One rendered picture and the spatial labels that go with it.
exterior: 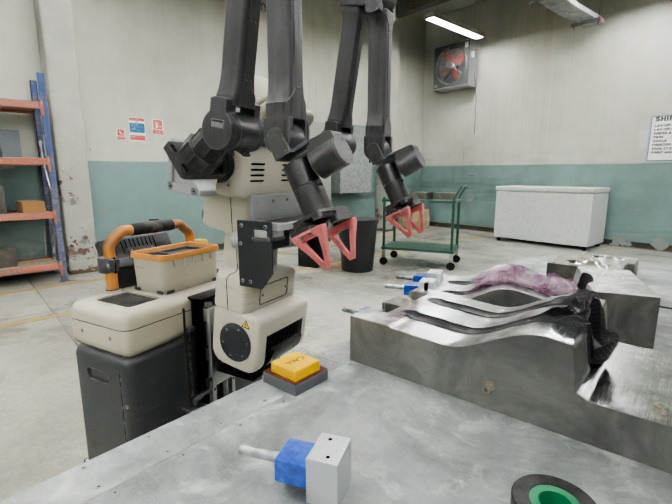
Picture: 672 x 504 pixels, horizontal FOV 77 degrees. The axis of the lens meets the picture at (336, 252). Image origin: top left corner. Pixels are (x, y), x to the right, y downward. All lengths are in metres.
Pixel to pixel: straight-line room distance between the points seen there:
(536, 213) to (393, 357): 6.87
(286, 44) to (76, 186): 4.99
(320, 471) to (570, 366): 0.35
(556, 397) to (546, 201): 6.87
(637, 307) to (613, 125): 7.16
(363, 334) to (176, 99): 5.81
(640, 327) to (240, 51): 0.96
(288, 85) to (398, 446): 0.60
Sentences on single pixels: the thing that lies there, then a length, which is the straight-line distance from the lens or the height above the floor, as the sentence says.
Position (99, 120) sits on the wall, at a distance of 6.08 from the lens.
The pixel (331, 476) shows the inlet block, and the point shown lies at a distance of 0.50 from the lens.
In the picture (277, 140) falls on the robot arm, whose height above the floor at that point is 1.21.
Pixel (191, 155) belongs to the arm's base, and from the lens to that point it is 0.93.
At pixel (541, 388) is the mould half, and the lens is 0.68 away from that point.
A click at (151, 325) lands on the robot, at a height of 0.76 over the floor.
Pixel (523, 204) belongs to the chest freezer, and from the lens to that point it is 7.64.
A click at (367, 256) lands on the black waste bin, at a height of 0.19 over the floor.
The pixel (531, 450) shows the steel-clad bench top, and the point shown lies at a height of 0.80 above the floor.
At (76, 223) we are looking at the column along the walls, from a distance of 5.70.
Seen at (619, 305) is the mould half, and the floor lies 0.88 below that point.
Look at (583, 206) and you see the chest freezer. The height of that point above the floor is 0.67.
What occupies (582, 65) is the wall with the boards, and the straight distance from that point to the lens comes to 8.45.
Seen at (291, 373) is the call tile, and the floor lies 0.83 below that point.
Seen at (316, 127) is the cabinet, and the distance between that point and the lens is 6.97.
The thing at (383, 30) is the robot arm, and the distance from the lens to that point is 1.22.
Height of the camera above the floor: 1.15
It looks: 11 degrees down
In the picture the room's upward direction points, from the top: straight up
